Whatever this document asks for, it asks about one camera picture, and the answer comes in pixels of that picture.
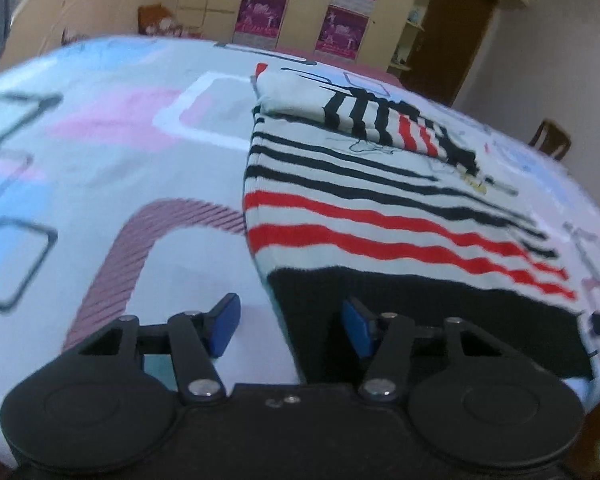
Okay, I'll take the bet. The lower left pink poster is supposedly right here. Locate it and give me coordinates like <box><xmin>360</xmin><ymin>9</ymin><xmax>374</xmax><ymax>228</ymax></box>
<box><xmin>235</xmin><ymin>0</ymin><xmax>287</xmax><ymax>38</ymax></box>

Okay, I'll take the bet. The dark brown wooden door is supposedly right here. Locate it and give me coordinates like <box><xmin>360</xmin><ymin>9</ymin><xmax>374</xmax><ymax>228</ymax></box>
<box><xmin>400</xmin><ymin>0</ymin><xmax>498</xmax><ymax>106</ymax></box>

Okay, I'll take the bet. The patterned light blue bedspread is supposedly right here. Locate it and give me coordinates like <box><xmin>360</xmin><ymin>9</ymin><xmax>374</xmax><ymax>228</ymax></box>
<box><xmin>0</xmin><ymin>37</ymin><xmax>600</xmax><ymax>464</ymax></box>

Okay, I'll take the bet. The striped knit child sweater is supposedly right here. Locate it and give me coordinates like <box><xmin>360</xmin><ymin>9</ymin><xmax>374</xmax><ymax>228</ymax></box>
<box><xmin>242</xmin><ymin>64</ymin><xmax>594</xmax><ymax>382</ymax></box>

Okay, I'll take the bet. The cream round headboard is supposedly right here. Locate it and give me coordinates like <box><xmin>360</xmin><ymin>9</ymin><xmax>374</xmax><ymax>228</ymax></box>
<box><xmin>0</xmin><ymin>0</ymin><xmax>178</xmax><ymax>73</ymax></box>

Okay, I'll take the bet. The dark wooden chair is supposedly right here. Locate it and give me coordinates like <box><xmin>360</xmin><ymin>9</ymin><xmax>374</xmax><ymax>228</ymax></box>
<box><xmin>529</xmin><ymin>119</ymin><xmax>572</xmax><ymax>162</ymax></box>

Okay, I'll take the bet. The lower right pink poster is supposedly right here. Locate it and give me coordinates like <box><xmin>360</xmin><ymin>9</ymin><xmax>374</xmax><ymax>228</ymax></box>
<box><xmin>315</xmin><ymin>6</ymin><xmax>368</xmax><ymax>60</ymax></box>

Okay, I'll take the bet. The cream wardrobe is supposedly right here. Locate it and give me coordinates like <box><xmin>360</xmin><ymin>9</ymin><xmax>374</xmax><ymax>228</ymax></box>
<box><xmin>175</xmin><ymin>0</ymin><xmax>414</xmax><ymax>70</ymax></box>

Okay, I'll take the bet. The orange plush toy pillow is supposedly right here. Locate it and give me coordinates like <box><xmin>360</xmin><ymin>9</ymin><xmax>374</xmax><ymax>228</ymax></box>
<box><xmin>137</xmin><ymin>3</ymin><xmax>187</xmax><ymax>38</ymax></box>

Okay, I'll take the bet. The corner shelf unit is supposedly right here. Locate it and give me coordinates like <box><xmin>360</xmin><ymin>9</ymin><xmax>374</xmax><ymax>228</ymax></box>
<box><xmin>388</xmin><ymin>0</ymin><xmax>431</xmax><ymax>77</ymax></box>

